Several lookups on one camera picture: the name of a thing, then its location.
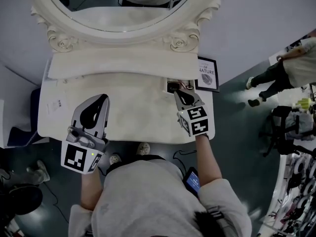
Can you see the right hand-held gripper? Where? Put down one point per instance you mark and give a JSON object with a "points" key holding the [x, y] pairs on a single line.
{"points": [[197, 122]]}

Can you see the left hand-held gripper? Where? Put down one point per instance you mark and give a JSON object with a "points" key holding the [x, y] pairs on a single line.
{"points": [[74, 157]]}

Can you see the white dressing table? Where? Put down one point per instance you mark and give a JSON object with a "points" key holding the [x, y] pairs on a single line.
{"points": [[135, 117]]}

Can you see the person's left forearm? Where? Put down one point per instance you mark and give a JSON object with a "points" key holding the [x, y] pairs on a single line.
{"points": [[90, 189]]}

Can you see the person's right forearm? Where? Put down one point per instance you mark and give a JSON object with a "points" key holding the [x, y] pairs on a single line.
{"points": [[207, 159]]}

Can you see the small black box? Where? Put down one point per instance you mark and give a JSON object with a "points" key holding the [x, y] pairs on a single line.
{"points": [[172, 86]]}

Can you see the white paper tag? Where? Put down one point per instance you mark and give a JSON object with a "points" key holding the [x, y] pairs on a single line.
{"points": [[56, 106]]}

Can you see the person's white left shoe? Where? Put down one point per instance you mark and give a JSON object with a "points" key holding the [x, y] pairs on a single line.
{"points": [[115, 158]]}

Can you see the person's white shoe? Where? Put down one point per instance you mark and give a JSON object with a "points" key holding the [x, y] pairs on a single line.
{"points": [[115, 158], [143, 148]]}

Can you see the person's white right shoe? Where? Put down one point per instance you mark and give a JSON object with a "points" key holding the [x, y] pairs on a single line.
{"points": [[143, 148]]}

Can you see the navy blue stool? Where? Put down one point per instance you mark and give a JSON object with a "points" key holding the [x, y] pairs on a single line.
{"points": [[19, 134]]}

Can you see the black phone with blue screen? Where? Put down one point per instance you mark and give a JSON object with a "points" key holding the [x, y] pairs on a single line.
{"points": [[192, 181]]}

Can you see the oval white ornate mirror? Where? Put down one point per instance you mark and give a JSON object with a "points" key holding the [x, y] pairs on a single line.
{"points": [[123, 37]]}

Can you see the black office chair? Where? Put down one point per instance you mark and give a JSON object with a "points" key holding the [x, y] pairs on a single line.
{"points": [[281, 132]]}

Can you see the person's light grey shirt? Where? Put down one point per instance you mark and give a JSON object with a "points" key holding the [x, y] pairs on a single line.
{"points": [[148, 201]]}

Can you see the black round stool seat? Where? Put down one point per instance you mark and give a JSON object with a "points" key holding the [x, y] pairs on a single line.
{"points": [[22, 199]]}

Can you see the yellow-green ribbed object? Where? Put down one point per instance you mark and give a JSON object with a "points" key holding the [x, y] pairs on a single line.
{"points": [[302, 104]]}

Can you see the white cluttered table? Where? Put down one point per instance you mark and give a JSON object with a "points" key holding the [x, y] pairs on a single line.
{"points": [[282, 181]]}

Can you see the black picture frame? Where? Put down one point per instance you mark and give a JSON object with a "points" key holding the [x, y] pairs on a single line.
{"points": [[207, 73]]}

